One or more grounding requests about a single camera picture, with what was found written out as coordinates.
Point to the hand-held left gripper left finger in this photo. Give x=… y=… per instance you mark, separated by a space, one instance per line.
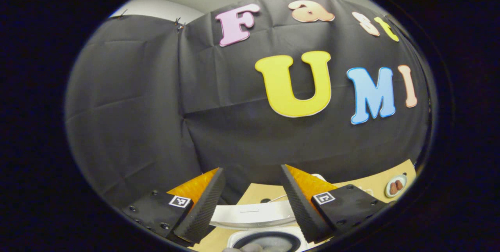
x=203 y=209

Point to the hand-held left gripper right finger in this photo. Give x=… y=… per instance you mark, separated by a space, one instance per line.
x=299 y=205

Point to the white rice cooker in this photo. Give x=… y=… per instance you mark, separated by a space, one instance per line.
x=254 y=215

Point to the pale green plate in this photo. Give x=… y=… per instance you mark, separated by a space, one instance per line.
x=387 y=191

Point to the reddish brown meat slice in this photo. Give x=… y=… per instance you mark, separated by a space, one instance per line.
x=399 y=184
x=393 y=188

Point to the black backdrop cloth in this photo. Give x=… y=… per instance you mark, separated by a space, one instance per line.
x=156 y=107

